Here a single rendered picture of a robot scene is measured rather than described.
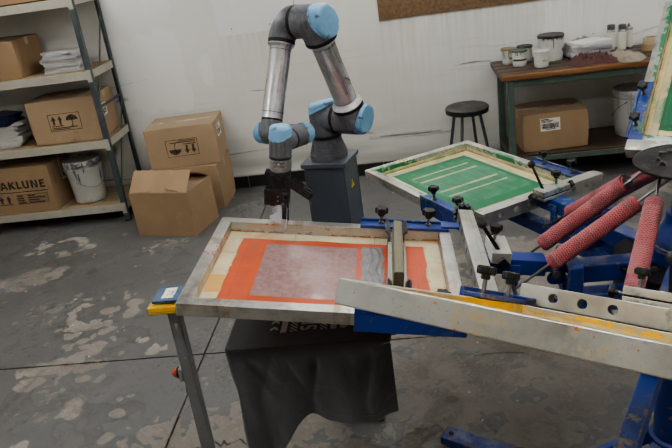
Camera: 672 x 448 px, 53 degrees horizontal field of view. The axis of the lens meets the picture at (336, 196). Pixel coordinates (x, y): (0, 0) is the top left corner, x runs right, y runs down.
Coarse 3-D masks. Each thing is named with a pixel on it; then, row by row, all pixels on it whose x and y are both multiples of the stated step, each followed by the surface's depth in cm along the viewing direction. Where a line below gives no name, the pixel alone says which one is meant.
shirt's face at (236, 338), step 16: (240, 320) 210; (256, 320) 208; (240, 336) 201; (256, 336) 200; (272, 336) 199; (288, 336) 198; (304, 336) 196; (320, 336) 195; (336, 336) 194; (352, 336) 193; (368, 336) 192; (384, 336) 191
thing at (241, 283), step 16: (240, 272) 206; (256, 272) 206; (272, 272) 206; (288, 272) 207; (304, 272) 207; (320, 272) 207; (336, 272) 208; (352, 272) 208; (224, 288) 197; (240, 288) 197; (256, 288) 197; (272, 288) 197; (288, 288) 198; (304, 288) 198; (320, 288) 198; (336, 288) 198; (416, 288) 200; (336, 304) 190
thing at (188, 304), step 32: (224, 224) 230; (256, 224) 232; (288, 224) 231; (320, 224) 232; (352, 224) 233; (448, 256) 212; (192, 288) 189; (448, 288) 195; (288, 320) 182; (320, 320) 181; (352, 320) 180
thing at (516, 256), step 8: (488, 256) 201; (512, 256) 202; (520, 256) 202; (528, 256) 202; (536, 256) 202; (544, 256) 202; (496, 264) 201; (512, 264) 200; (520, 264) 200; (528, 264) 200; (536, 264) 200; (544, 264) 200; (520, 272) 201; (528, 272) 201; (544, 272) 201
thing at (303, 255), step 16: (256, 240) 227; (272, 240) 227; (240, 256) 216; (256, 256) 216; (272, 256) 216; (288, 256) 217; (304, 256) 217; (320, 256) 217; (336, 256) 218; (352, 256) 218; (384, 256) 219; (416, 256) 219; (416, 272) 209
